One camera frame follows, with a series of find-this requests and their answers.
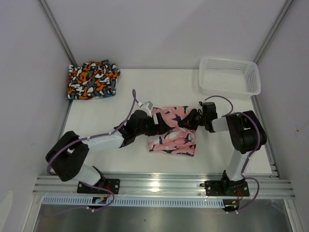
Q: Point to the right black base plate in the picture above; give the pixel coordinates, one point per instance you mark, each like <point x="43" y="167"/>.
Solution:
<point x="226" y="188"/>

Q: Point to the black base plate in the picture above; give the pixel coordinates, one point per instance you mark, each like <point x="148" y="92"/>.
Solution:
<point x="112" y="185"/>
<point x="226" y="188"/>

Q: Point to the blue orange patterned shorts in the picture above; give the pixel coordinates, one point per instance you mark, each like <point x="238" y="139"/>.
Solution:
<point x="103" y="96"/>

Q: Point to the white perforated plastic basket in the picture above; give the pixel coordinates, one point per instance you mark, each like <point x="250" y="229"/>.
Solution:
<point x="231" y="78"/>

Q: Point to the white slotted cable duct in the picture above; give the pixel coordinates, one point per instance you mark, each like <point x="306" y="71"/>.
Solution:
<point x="134" y="201"/>

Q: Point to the pink white patterned shorts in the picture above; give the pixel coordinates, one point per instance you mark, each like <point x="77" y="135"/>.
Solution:
<point x="177" y="140"/>

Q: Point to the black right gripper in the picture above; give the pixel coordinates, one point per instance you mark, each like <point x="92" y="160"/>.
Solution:
<point x="187" y="122"/>

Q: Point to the aluminium front rail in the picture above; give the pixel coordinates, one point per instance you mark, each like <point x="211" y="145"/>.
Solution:
<point x="167" y="186"/>

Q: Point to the orange camouflage shorts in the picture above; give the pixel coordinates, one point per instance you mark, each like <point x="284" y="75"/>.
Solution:
<point x="92" y="79"/>

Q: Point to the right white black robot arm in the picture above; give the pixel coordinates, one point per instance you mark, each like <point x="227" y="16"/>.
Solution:
<point x="246" y="133"/>

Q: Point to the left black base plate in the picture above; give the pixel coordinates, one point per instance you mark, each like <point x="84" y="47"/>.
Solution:
<point x="112" y="185"/>

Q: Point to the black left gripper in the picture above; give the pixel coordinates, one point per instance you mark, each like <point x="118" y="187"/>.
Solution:
<point x="161" y="127"/>

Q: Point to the right aluminium frame post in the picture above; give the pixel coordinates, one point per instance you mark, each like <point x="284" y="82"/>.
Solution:
<point x="276" y="26"/>

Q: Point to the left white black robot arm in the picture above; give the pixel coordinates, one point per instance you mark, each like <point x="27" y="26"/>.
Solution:
<point x="66" y="158"/>

